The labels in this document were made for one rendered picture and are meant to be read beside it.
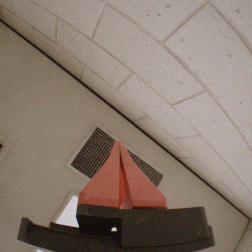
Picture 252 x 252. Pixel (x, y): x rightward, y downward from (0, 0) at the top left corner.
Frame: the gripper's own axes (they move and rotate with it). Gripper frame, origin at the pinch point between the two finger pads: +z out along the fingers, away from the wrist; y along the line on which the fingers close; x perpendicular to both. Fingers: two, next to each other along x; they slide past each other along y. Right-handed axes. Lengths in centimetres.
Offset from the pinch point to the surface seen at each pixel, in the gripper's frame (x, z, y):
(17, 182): 74, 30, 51
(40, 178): 73, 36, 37
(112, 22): -7, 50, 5
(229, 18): -18.3, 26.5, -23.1
